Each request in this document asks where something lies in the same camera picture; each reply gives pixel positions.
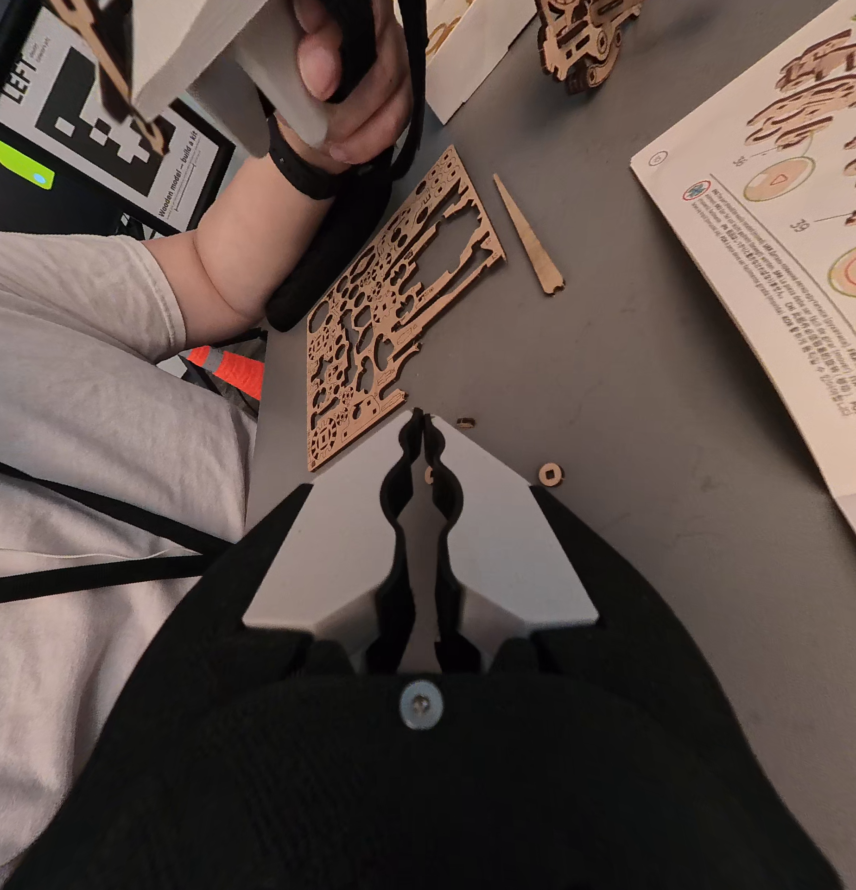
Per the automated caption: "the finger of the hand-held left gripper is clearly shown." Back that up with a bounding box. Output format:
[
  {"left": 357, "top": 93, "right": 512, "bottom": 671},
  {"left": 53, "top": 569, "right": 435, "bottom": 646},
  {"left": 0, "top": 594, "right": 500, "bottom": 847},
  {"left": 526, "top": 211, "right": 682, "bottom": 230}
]
[{"left": 129, "top": 0, "right": 271, "bottom": 122}]

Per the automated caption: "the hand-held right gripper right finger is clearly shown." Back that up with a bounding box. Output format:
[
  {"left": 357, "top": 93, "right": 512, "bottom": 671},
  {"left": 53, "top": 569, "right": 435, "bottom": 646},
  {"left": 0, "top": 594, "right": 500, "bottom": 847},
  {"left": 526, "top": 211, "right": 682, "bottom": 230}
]
[{"left": 424, "top": 413, "right": 601, "bottom": 674}]

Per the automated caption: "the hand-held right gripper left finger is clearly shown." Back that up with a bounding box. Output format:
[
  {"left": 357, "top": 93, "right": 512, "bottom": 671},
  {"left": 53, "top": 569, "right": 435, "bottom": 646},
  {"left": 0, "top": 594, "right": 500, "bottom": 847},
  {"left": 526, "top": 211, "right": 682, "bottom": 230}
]
[{"left": 242, "top": 409, "right": 426, "bottom": 674}]

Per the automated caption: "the wooden key-shaped part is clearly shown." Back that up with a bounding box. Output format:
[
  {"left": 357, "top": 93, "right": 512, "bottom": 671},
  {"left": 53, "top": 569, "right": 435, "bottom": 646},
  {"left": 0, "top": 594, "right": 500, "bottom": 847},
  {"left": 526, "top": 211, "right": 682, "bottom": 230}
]
[{"left": 45, "top": 0, "right": 173, "bottom": 155}]

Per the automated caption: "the person's left forearm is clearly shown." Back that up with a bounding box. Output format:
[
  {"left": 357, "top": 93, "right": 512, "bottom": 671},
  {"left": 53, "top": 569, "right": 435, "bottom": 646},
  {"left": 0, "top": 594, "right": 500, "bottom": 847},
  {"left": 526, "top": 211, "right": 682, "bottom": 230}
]
[{"left": 143, "top": 156, "right": 345, "bottom": 349}]

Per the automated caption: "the laser-cut wooden parts sheet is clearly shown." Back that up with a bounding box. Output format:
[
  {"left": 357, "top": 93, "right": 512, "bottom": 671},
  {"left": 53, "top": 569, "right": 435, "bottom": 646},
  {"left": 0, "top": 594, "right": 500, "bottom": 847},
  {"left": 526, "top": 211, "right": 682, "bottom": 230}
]
[{"left": 306, "top": 145, "right": 507, "bottom": 472}]

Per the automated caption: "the partly built wooden model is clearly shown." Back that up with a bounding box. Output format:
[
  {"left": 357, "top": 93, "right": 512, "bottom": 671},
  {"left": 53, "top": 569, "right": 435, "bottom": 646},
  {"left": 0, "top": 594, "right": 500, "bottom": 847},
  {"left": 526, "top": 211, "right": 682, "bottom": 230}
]
[{"left": 535, "top": 0, "right": 644, "bottom": 95}]

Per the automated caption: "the person's left hand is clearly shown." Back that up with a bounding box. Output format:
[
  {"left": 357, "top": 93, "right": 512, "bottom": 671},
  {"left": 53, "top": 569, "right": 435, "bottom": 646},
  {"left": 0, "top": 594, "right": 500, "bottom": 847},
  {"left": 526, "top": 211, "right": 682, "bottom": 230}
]
[{"left": 293, "top": 0, "right": 415, "bottom": 168}]

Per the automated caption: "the black wristband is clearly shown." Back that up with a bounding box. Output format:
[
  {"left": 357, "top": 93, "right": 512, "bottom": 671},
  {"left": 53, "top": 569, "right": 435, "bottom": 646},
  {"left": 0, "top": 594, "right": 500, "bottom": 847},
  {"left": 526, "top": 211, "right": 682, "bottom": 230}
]
[{"left": 263, "top": 111, "right": 349, "bottom": 203}]

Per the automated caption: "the printed marker tag screen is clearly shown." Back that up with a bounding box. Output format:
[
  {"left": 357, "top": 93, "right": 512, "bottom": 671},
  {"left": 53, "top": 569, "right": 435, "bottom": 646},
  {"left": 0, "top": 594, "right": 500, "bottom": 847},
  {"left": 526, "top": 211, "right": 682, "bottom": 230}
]
[{"left": 0, "top": 0, "right": 235, "bottom": 237}]

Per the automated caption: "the orange reflective cloth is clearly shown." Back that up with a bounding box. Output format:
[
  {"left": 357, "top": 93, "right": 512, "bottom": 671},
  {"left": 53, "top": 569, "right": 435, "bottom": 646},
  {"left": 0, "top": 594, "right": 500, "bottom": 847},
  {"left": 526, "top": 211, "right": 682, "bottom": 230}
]
[{"left": 183, "top": 344, "right": 266, "bottom": 402}]

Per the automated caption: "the person's white shirt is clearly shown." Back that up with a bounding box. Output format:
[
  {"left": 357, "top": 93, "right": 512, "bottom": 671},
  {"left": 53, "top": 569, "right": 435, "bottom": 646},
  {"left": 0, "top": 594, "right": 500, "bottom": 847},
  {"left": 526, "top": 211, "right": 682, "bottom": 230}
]
[{"left": 0, "top": 229, "right": 259, "bottom": 890}]

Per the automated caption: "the pointed wooden stick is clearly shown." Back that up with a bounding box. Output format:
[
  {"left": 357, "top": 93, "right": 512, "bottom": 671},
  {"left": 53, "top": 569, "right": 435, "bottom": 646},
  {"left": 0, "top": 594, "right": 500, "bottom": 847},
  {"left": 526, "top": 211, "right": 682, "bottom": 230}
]
[{"left": 493, "top": 173, "right": 567, "bottom": 297}]

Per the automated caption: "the illustrated instruction booklet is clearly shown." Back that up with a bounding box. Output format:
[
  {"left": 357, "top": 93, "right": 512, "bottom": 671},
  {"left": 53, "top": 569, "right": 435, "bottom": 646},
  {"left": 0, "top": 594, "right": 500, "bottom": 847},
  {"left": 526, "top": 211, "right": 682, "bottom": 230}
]
[{"left": 630, "top": 0, "right": 856, "bottom": 564}]

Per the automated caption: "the black harness strap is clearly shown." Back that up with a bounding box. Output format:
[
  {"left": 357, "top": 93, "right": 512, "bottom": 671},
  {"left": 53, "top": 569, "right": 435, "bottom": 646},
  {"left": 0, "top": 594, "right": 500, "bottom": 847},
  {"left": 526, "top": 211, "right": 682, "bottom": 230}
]
[{"left": 0, "top": 455, "right": 231, "bottom": 607}]

